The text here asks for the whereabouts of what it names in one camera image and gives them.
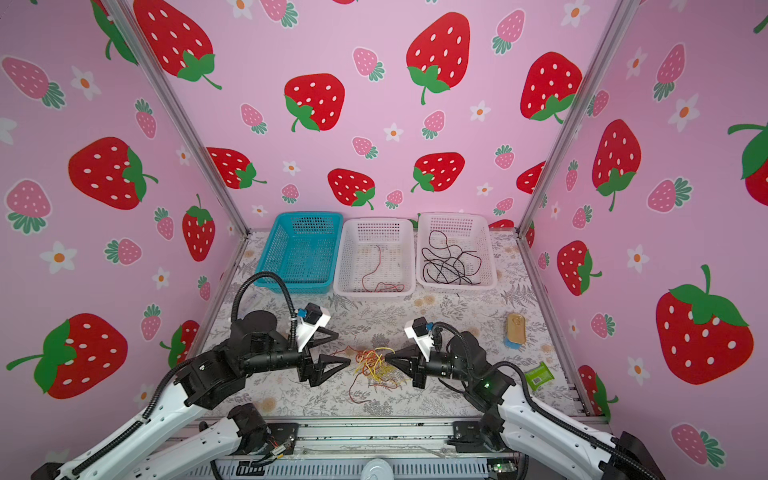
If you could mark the white basket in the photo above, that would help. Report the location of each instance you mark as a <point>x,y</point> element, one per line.
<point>454,253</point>
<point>376,259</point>

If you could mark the aluminium corner post right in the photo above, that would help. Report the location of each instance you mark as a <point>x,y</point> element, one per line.
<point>614,33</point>

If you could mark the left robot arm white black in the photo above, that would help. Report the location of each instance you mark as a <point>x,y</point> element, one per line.
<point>201,383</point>

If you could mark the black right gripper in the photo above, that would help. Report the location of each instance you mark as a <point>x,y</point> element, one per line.
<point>415,367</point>

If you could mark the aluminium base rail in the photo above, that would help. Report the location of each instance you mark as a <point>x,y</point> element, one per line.
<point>386,449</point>

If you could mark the green wipes packet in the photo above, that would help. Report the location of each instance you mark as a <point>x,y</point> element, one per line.
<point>538,376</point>

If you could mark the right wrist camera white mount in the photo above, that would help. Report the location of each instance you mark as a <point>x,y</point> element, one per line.
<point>420,331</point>

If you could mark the white basket middle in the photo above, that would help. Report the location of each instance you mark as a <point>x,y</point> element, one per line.
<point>376,259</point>

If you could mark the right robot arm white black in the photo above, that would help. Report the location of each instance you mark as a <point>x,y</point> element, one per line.
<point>512,418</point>

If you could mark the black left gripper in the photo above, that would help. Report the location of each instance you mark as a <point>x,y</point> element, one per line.
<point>312,371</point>

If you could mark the aluminium corner post left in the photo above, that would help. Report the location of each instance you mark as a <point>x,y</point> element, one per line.
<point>127,25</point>

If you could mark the teal plastic basket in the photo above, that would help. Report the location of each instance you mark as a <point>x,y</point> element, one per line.
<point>302,249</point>

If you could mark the white basket right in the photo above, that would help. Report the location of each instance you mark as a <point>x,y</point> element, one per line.
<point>454,253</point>

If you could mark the aluminium corner post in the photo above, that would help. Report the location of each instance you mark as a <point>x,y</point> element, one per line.
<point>127,25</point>
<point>614,33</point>

